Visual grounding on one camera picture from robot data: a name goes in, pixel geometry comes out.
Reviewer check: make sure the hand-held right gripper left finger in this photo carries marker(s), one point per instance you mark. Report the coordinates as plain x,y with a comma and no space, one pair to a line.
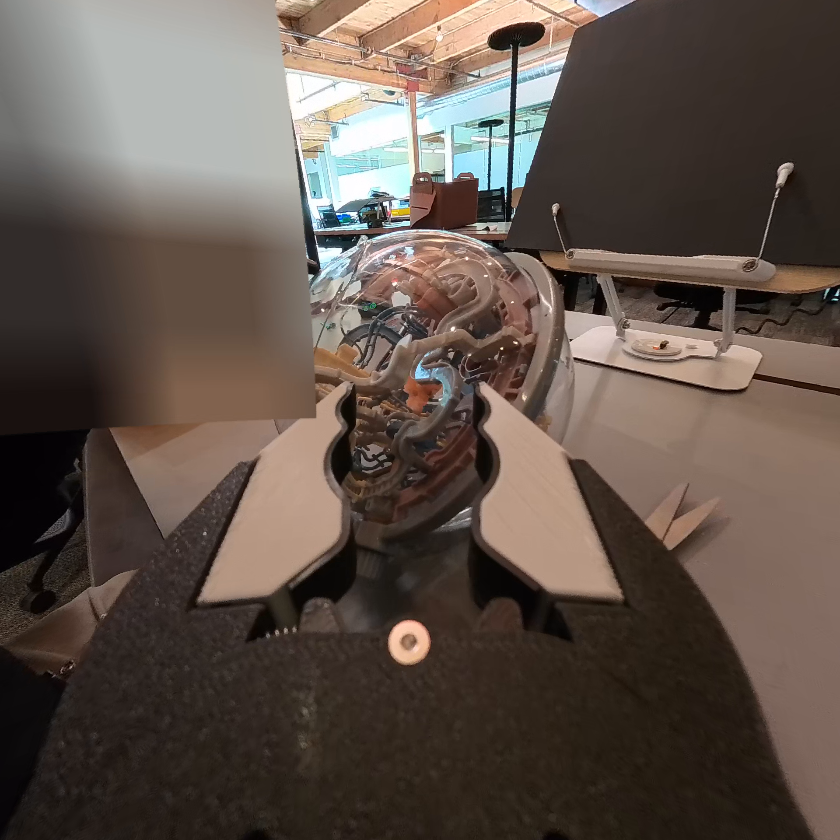
275,525

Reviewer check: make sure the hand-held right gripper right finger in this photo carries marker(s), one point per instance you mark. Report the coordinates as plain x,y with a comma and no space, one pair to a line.
544,525

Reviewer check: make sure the grey yellow scissors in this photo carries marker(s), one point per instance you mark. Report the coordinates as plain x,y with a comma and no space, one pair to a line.
695,515

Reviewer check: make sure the clear plastic maze ball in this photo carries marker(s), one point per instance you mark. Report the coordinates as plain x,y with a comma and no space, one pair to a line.
459,308

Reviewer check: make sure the white model on stand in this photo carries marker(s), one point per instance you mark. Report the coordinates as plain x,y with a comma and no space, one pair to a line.
656,266

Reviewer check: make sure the wooden office table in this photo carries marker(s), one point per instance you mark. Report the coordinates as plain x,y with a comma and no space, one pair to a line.
394,231

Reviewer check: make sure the brown cardboard box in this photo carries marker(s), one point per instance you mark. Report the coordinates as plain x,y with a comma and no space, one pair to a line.
453,203

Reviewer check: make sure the light wooden desk top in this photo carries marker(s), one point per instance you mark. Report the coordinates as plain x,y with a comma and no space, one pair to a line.
800,279

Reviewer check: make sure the black floor lamp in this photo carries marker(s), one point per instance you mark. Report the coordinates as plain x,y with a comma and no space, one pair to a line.
515,33
491,123

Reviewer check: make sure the black divider panel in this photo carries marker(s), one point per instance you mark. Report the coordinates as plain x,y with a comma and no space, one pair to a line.
689,98

